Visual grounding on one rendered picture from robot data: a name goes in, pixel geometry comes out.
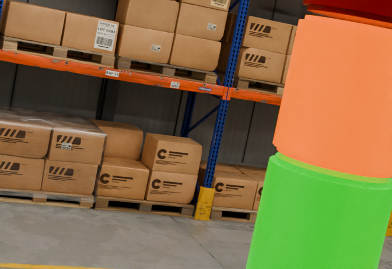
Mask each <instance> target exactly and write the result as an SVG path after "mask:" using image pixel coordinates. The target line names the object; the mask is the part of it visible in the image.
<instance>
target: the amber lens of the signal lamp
mask: <svg viewBox="0 0 392 269"><path fill-rule="evenodd" d="M272 143H273V144H274V146H276V147H277V148H276V149H277V150H278V152H280V153H281V154H283V155H285V156H288V157H290V158H292V159H295V160H298V161H301V162H304V163H307V164H310V165H314V166H318V167H322V168H325V169H329V170H334V171H337V172H343V173H348V174H354V175H358V176H366V177H377V178H391V177H392V29H387V28H383V27H377V26H372V25H366V24H362V23H356V22H350V21H346V20H340V19H333V18H327V17H322V16H313V15H305V18H304V19H299V22H298V26H297V31H296V36H295V41H294V45H293V50H292V55H291V58H290V63H289V69H288V74H287V77H286V82H285V87H284V91H283V96H282V101H281V106H280V109H279V115H278V120H277V124H276V129H275V134H274V139H273V142H272Z"/></svg>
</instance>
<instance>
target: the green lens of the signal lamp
mask: <svg viewBox="0 0 392 269"><path fill-rule="evenodd" d="M391 209H392V178H377V177H366V176H358V175H354V174H348V173H343V172H337V171H334V170H329V169H325V168H322V167H318V166H314V165H310V164H307V163H304V162H301V161H298V160H295V159H292V158H290V157H288V156H285V155H283V154H281V153H280V152H277V153H276V154H275V155H272V156H271V157H270V158H269V161H268V166H267V172H266V175H265V180H264V185H263V189H262V194H261V199H260V204H259V208H258V213H257V218H256V222H255V227H254V232H253V237H252V240H251V246H250V251H249V254H248V259H247V264H246V269H377V268H378V265H379V260H380V255H381V252H382V248H383V243H384V238H385V235H386V231H387V226H388V223H389V219H390V214H391Z"/></svg>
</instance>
